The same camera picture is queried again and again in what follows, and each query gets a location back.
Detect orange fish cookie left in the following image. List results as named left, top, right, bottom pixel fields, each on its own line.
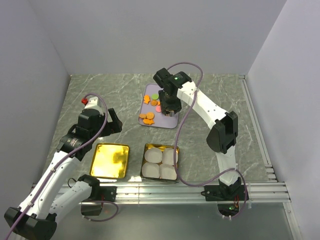
left=143, top=94, right=151, bottom=105

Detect aluminium mounting rail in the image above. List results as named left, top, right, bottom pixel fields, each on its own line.
left=101, top=182, right=291, bottom=205

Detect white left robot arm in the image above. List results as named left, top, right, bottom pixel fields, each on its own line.
left=4, top=107, right=123, bottom=240

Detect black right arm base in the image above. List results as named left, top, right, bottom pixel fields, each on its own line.
left=200, top=177, right=249, bottom=220

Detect white paper cup back-left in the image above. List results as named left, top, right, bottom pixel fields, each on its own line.
left=144, top=147, right=163, bottom=164

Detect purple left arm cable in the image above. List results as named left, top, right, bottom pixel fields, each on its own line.
left=4, top=93, right=119, bottom=240

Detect white paper cup front-right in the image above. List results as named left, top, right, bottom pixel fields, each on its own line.
left=159, top=164, right=177, bottom=180

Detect pink round cookie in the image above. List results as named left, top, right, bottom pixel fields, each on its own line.
left=155, top=105, right=162, bottom=113

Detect white paper cup front-left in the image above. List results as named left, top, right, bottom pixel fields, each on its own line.
left=141, top=162, right=160, bottom=179

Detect gold tin lid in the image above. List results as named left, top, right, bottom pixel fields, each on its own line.
left=89, top=143, right=130, bottom=179

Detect lilac serving tray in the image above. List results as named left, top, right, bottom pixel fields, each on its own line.
left=138, top=83, right=179, bottom=129

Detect orange fish cookie front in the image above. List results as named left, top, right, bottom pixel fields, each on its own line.
left=142, top=118, right=155, bottom=125

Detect metal tongs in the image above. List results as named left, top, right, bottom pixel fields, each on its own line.
left=166, top=110, right=176, bottom=117

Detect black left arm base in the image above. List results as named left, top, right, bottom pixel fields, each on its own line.
left=80, top=186, right=119, bottom=223

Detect orange ridged round cookie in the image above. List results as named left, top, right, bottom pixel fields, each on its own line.
left=146, top=112, right=155, bottom=120

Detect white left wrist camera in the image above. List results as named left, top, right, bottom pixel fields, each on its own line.
left=81, top=96, right=102, bottom=112

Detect orange spiral cookie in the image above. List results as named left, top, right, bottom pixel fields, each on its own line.
left=150, top=100, right=158, bottom=106

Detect gold cookie tin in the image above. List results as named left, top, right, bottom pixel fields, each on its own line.
left=140, top=143, right=178, bottom=183

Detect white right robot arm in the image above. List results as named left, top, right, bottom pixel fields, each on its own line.
left=153, top=68, right=244, bottom=200

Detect orange round cookie front-left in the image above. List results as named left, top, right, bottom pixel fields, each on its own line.
left=139, top=113, right=147, bottom=119

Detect white paper cup back-right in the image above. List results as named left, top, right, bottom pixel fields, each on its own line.
left=162, top=148, right=174, bottom=166

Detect aluminium side rail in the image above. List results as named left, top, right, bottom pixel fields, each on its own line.
left=239, top=75, right=278, bottom=183

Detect green round cookie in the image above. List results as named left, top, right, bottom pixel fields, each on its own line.
left=151, top=93, right=159, bottom=100

